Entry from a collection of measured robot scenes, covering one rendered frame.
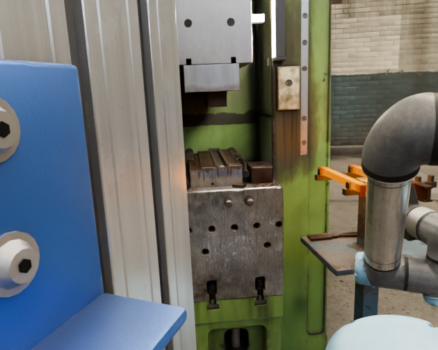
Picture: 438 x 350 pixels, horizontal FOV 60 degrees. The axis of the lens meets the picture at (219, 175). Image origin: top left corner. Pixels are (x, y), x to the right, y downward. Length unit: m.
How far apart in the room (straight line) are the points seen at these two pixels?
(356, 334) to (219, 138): 1.58
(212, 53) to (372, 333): 1.16
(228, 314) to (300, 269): 0.41
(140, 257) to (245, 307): 1.42
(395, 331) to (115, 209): 0.31
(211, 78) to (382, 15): 6.43
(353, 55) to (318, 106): 5.88
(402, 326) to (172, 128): 0.30
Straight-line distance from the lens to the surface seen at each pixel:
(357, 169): 1.45
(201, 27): 1.42
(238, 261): 1.50
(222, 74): 1.41
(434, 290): 0.95
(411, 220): 0.97
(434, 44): 7.92
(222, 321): 1.62
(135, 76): 0.18
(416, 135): 0.64
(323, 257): 1.35
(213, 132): 1.90
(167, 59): 0.20
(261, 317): 1.63
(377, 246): 0.85
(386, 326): 0.42
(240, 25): 1.43
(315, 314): 1.94
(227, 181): 1.45
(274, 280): 1.56
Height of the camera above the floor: 1.27
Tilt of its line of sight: 12 degrees down
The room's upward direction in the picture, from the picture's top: 2 degrees counter-clockwise
